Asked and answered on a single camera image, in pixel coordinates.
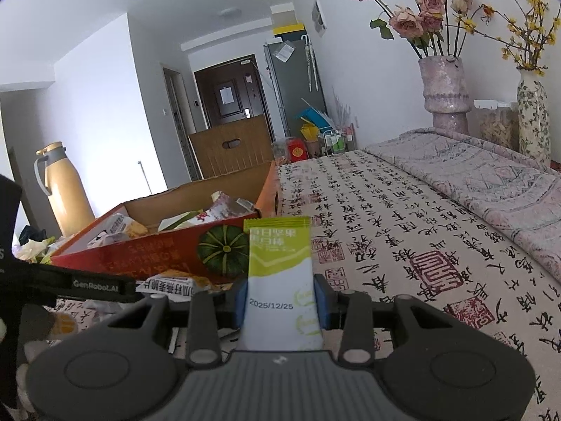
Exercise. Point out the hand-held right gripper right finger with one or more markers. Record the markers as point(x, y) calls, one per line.
point(321, 302)

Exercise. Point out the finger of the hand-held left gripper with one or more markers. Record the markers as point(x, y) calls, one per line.
point(133, 291)

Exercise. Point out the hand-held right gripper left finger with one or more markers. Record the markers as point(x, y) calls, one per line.
point(241, 307)

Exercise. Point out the white black print snack packet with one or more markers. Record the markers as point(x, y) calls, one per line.
point(168, 287)

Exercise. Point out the red orange cardboard box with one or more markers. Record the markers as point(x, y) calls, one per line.
point(153, 254)

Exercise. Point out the orange snack packet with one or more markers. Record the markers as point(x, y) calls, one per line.
point(63, 325)

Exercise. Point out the green white snack packet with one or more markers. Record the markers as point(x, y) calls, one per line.
point(280, 272)

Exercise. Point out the white grey print snack packet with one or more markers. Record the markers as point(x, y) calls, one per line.
point(109, 230)

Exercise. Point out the white red snack packet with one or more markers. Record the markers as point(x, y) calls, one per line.
point(225, 208)

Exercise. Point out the cream crumpled plastic bag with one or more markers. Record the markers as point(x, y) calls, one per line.
point(30, 249)

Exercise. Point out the dark bag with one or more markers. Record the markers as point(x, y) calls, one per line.
point(30, 232)

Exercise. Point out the yellow thermos jug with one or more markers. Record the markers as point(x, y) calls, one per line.
point(68, 193)

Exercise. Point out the red gift box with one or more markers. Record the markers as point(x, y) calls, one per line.
point(297, 150)

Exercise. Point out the wooden chair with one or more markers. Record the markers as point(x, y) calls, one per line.
point(232, 149)

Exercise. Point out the yellow bag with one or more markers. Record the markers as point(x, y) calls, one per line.
point(309, 132)

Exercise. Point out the grey interior door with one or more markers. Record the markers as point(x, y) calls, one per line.
point(179, 127)

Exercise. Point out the blue plastic item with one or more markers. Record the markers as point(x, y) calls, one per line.
point(313, 116)

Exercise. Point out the dried purple grass bunch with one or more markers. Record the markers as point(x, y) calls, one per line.
point(342, 109)

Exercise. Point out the grey pink patterned cloth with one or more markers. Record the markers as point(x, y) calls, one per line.
point(482, 175)

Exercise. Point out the grey refrigerator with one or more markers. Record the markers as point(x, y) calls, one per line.
point(293, 92)

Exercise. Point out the dark wooden door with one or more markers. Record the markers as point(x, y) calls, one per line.
point(228, 92)

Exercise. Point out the white folded umbrella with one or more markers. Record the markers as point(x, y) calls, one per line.
point(310, 63)

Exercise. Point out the pink textured vase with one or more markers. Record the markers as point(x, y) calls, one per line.
point(445, 96)

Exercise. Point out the clear jar white lid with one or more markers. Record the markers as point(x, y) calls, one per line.
point(495, 127)

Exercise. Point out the white paper sheet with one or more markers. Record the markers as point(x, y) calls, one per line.
point(285, 52)

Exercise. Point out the yellow black box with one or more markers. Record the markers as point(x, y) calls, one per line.
point(288, 30)

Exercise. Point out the floral ceramic vase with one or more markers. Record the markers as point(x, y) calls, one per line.
point(534, 118)

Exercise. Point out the round ceiling lamp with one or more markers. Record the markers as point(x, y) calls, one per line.
point(230, 13)

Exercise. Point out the dried pink rose bouquet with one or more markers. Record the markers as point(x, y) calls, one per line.
point(412, 22)

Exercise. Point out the yellow flower branches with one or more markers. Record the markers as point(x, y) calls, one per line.
point(526, 30)

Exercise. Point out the white wall panel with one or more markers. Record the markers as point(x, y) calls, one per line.
point(319, 16)

